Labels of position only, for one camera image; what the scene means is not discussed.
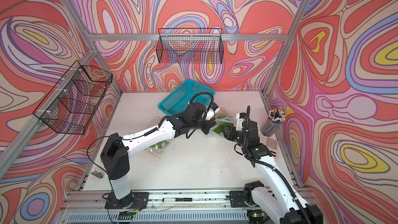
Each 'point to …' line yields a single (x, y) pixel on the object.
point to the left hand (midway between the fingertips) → (218, 123)
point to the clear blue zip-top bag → (214, 125)
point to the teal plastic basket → (178, 102)
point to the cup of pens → (275, 117)
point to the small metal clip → (98, 174)
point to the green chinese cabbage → (224, 122)
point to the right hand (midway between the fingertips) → (225, 131)
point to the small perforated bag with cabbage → (155, 151)
